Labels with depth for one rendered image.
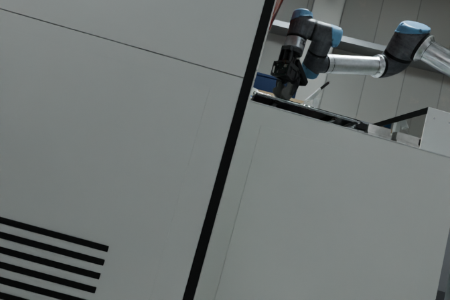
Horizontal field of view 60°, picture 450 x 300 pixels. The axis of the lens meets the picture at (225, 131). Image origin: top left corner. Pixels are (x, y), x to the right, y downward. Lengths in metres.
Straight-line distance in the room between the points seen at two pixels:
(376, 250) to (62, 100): 0.86
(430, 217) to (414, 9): 3.97
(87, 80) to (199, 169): 0.31
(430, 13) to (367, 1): 0.69
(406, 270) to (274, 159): 0.45
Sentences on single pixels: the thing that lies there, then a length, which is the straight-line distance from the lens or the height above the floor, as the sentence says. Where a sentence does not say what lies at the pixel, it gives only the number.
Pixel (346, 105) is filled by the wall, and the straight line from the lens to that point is 4.44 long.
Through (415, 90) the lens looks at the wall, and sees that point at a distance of 4.71.
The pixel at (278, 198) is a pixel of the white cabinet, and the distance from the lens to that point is 1.06.
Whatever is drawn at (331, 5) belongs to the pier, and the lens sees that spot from 4.46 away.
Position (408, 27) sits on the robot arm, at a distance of 1.72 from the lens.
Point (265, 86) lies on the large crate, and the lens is 3.68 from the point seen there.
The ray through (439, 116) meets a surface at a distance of 1.31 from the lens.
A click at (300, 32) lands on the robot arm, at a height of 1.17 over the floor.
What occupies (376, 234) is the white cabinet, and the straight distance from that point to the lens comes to 1.15.
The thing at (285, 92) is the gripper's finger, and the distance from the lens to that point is 1.41.
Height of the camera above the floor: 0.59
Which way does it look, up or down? 7 degrees up
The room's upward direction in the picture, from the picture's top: 16 degrees clockwise
